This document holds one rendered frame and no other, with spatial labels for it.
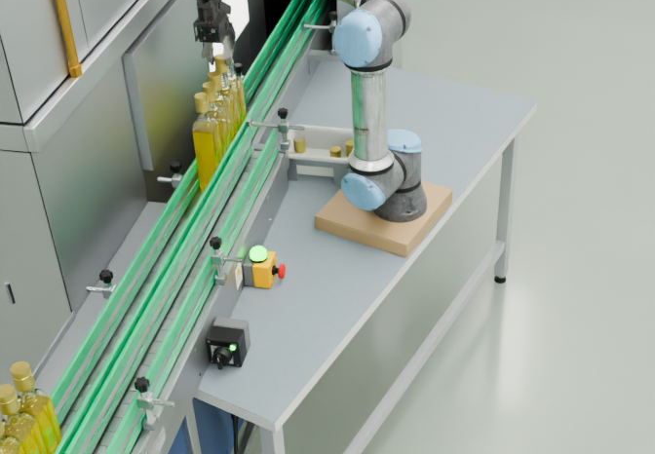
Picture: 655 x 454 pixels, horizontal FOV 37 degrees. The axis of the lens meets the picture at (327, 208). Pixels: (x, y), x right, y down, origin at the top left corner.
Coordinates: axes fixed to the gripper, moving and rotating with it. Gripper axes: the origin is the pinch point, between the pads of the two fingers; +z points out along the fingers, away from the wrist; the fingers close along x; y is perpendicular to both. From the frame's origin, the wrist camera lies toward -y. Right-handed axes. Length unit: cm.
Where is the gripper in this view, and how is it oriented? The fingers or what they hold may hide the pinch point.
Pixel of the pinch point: (220, 59)
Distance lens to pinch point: 272.2
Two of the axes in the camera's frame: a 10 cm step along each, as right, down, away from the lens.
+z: 0.4, 8.1, 5.8
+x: 9.7, 1.0, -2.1
